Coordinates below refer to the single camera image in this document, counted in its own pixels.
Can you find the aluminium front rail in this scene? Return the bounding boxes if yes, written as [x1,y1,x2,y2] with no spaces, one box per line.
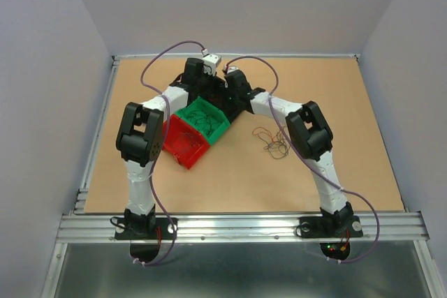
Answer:
[56,212,430,244]

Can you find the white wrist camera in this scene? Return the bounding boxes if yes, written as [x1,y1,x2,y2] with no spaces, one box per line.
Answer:
[202,54,221,77]
[222,62,239,76]

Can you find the wires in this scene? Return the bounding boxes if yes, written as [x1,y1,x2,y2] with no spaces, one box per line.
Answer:
[170,132,203,156]

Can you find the wire bundle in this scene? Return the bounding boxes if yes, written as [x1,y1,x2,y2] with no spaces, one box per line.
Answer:
[252,125,291,160]

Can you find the red plastic bin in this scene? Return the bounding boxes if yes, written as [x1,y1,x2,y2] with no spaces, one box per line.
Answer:
[163,114,210,170]

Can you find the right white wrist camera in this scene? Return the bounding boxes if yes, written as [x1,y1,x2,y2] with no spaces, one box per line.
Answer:
[222,62,239,76]

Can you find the green plastic bin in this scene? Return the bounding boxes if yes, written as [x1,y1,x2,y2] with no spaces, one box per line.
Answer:
[175,97,230,146]

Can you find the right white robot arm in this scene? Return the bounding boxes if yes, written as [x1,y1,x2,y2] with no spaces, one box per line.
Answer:
[223,66,353,237]

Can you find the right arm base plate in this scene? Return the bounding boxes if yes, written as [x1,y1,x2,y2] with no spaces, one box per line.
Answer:
[294,215,363,239]

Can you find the black thin wire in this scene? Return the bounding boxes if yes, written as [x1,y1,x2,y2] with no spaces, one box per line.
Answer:
[183,109,223,135]

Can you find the aluminium rail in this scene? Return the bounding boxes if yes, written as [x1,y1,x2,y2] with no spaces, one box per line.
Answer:
[70,55,119,215]
[56,212,430,244]
[112,52,360,61]

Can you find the aluminium back rail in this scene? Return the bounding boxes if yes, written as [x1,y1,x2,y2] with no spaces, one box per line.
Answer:
[112,52,360,61]

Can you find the aluminium left rail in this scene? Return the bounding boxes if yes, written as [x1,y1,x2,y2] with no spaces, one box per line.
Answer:
[70,55,119,215]

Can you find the black plastic bin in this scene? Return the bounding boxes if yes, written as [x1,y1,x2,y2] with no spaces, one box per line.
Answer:
[207,77,244,123]

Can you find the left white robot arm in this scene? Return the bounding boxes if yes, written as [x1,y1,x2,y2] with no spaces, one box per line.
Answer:
[113,52,240,239]

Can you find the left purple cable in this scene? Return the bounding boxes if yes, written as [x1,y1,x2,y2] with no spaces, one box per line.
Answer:
[131,39,210,267]

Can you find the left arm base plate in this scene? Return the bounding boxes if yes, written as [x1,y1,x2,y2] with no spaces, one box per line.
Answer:
[110,214,173,241]

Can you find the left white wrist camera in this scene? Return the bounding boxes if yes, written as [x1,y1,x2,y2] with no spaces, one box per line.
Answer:
[202,54,221,77]

